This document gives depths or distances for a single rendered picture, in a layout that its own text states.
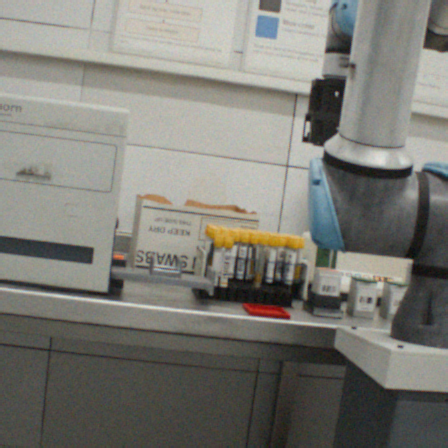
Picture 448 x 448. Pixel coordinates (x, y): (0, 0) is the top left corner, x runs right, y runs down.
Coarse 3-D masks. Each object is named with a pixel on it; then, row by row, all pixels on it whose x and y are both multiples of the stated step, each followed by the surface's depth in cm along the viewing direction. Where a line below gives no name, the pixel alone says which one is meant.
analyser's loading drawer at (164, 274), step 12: (156, 264) 132; (180, 264) 127; (120, 276) 125; (132, 276) 125; (144, 276) 126; (156, 276) 126; (168, 276) 127; (180, 276) 127; (192, 276) 132; (204, 288) 128
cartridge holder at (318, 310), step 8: (312, 296) 135; (320, 296) 134; (328, 296) 134; (336, 296) 134; (304, 304) 140; (312, 304) 135; (320, 304) 134; (328, 304) 134; (336, 304) 134; (312, 312) 133; (320, 312) 132; (328, 312) 133; (336, 312) 133; (344, 312) 133
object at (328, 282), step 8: (320, 272) 135; (328, 272) 135; (336, 272) 135; (312, 280) 139; (320, 280) 134; (328, 280) 134; (336, 280) 134; (312, 288) 138; (320, 288) 134; (328, 288) 134; (336, 288) 135
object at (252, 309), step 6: (246, 306) 128; (252, 306) 131; (258, 306) 131; (264, 306) 131; (270, 306) 132; (276, 306) 132; (252, 312) 125; (258, 312) 125; (264, 312) 125; (270, 312) 125; (276, 312) 130; (282, 312) 130; (282, 318) 125; (288, 318) 126
